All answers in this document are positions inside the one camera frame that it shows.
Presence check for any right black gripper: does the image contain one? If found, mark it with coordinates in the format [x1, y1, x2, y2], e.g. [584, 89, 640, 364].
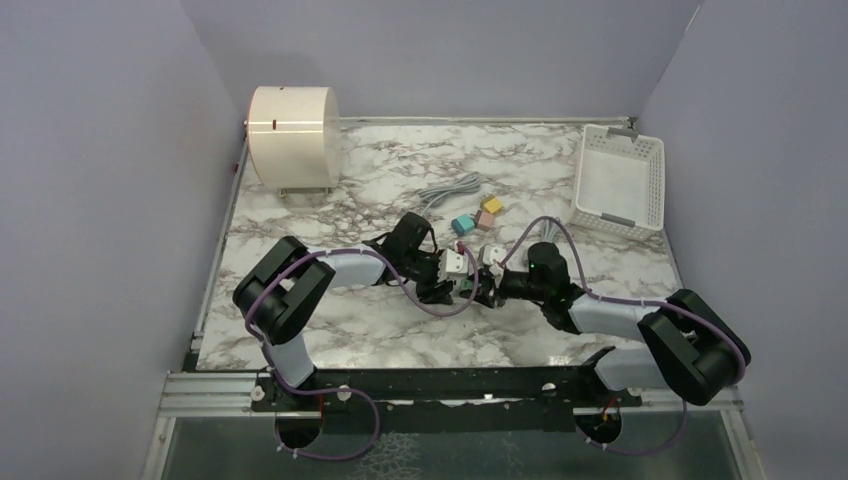
[459, 268, 548, 309]

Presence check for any teal usb charger plug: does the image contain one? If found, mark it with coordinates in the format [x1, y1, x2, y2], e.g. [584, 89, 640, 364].
[451, 214, 476, 237]

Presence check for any pink usb charger plug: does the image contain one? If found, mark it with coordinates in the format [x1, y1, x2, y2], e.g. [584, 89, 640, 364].
[474, 210, 495, 231]

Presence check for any yellow usb charger plug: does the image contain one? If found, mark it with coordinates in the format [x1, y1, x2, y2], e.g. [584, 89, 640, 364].
[480, 196, 503, 215]

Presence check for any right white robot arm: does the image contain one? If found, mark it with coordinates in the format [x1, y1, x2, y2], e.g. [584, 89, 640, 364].
[474, 242, 752, 407]

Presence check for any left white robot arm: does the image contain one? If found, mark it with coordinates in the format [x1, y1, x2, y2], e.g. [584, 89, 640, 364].
[232, 212, 454, 411]

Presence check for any cream cylindrical drum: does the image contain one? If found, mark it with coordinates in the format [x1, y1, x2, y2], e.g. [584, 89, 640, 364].
[245, 86, 343, 191]

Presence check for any white plastic basket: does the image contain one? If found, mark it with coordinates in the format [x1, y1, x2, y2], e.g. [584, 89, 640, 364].
[569, 124, 666, 241]

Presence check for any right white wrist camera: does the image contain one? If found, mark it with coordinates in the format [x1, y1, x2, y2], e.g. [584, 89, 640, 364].
[478, 244, 508, 275]

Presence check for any black mounting rail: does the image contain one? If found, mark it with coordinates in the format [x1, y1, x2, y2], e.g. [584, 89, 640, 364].
[250, 347, 641, 434]

